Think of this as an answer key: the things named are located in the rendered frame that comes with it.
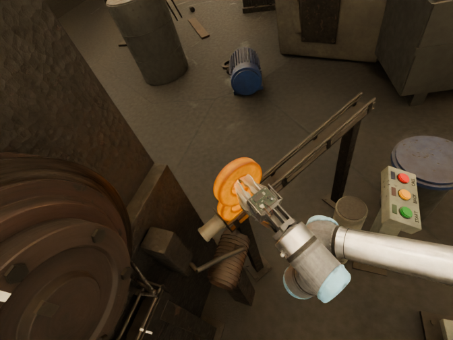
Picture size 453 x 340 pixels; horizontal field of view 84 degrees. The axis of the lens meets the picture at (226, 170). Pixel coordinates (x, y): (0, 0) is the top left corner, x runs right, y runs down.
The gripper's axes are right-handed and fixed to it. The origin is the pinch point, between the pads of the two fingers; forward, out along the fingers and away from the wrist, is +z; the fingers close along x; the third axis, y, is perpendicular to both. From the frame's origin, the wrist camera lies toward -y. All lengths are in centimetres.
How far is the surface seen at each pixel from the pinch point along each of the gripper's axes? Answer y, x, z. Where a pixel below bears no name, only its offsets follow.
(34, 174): 31.8, 32.8, 9.7
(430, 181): -41, -76, -40
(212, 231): -24.2, 13.6, -1.6
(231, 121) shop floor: -124, -64, 93
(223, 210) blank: -18.7, 6.4, 0.4
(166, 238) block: -13.4, 26.6, 2.8
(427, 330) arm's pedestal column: -70, -37, -85
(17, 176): 33.7, 34.2, 9.2
